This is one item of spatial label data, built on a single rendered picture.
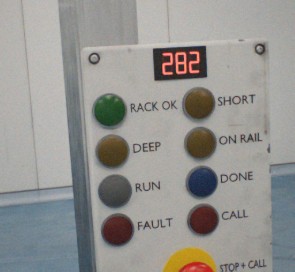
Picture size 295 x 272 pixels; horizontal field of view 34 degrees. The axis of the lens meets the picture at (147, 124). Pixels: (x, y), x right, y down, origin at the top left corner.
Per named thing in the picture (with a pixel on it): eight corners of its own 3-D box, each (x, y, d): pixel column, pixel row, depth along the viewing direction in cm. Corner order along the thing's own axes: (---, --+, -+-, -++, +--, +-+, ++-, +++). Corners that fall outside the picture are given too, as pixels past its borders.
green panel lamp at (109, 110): (127, 125, 41) (125, 94, 41) (95, 128, 41) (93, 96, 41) (126, 124, 42) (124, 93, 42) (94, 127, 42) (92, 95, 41)
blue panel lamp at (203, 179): (218, 196, 44) (218, 167, 44) (189, 200, 43) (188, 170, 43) (215, 194, 45) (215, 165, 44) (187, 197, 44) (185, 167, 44)
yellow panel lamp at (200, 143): (217, 158, 43) (216, 128, 43) (188, 161, 43) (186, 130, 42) (214, 156, 44) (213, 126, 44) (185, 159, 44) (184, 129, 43)
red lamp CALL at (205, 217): (219, 234, 44) (219, 205, 44) (191, 237, 44) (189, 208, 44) (217, 231, 45) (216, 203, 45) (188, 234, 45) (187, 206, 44)
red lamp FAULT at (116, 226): (134, 245, 43) (132, 215, 43) (103, 249, 43) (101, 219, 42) (133, 241, 44) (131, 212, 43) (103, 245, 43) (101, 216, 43)
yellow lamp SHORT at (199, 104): (216, 118, 43) (215, 87, 42) (186, 121, 42) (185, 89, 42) (213, 117, 44) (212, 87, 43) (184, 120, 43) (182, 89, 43)
